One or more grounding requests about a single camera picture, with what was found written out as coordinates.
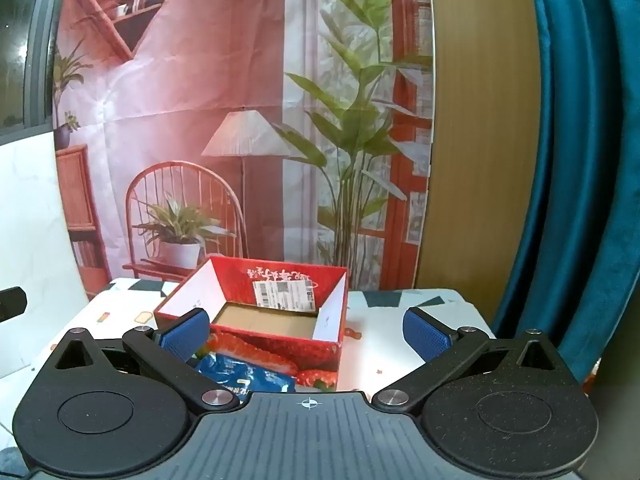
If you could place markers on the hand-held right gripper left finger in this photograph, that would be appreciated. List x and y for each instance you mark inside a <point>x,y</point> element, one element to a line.
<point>186,334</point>

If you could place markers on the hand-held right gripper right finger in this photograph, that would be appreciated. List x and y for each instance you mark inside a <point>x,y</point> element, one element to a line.
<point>427,334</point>

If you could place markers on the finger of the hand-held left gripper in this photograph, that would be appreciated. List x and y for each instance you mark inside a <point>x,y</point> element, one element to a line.
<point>11,305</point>

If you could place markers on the blue snack packet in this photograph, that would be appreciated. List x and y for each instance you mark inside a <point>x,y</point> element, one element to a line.
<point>240,375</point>

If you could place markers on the red cardboard box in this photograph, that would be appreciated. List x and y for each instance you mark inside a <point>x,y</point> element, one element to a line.
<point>280,350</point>

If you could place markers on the printed tablecloth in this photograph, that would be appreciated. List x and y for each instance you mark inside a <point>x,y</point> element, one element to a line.
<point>380,330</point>

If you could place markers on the wooden panel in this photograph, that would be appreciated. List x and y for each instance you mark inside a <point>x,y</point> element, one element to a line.
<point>480,110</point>

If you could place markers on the dark window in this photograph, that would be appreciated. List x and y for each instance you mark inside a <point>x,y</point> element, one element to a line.
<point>25,35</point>

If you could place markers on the printed wall tapestry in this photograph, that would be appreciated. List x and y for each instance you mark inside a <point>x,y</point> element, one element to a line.
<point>200,85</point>

